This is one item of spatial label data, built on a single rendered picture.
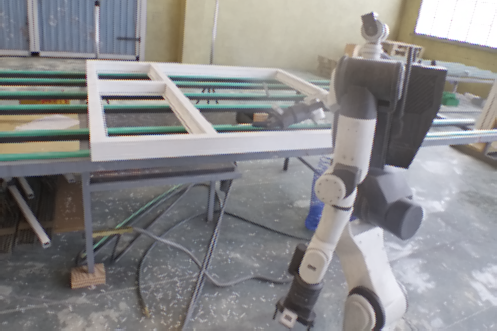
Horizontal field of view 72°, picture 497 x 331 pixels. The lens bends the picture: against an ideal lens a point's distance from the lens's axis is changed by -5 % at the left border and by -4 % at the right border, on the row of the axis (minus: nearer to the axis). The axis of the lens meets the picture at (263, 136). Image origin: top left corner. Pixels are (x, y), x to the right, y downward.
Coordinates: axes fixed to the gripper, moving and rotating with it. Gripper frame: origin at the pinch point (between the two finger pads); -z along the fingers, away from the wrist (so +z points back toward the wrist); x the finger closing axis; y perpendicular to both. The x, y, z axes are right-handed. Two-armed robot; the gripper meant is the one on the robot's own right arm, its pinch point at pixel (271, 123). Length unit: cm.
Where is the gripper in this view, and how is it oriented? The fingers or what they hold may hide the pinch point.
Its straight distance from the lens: 164.6
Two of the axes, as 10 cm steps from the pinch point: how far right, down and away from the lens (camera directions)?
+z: 8.9, -3.5, 2.9
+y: 1.6, 8.4, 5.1
